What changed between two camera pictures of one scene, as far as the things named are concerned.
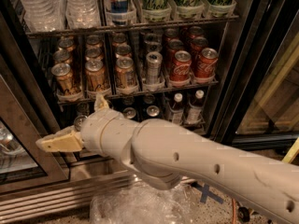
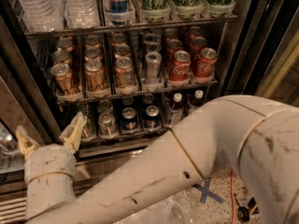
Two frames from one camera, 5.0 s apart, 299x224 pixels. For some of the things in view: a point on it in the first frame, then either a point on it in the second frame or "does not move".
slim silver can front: x=153 y=60 does not move
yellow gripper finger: x=100 y=103 to x=72 y=134
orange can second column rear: x=93 y=42 does not move
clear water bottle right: x=82 y=7 does not move
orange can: x=64 y=78 does not move
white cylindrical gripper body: x=93 y=131 to x=49 y=161
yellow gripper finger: x=65 y=140 to x=26 y=145
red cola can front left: x=180 y=67 does not move
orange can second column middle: x=93 y=54 does not move
